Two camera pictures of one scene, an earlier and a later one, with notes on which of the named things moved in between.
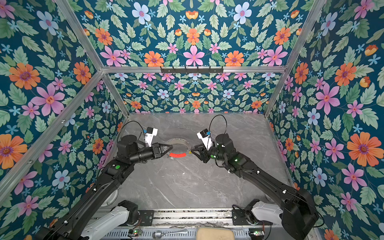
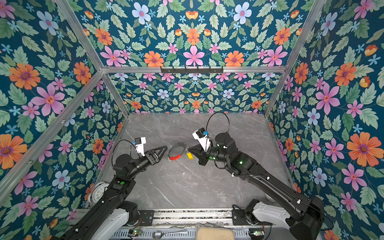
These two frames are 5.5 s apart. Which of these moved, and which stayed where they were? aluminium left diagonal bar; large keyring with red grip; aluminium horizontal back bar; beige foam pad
Moved: large keyring with red grip
Stayed: aluminium horizontal back bar; beige foam pad; aluminium left diagonal bar
